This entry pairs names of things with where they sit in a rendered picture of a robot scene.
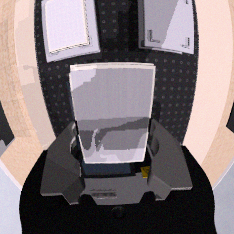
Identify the white multi-well plate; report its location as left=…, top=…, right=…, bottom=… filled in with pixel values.
left=69, top=62, right=156, bottom=163

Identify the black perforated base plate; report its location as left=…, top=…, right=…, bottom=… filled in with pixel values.
left=34, top=0, right=199, bottom=145

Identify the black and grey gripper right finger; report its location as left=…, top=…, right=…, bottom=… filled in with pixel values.
left=147, top=117, right=217, bottom=234

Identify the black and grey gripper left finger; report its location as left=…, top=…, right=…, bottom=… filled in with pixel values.
left=19, top=120, right=85, bottom=234

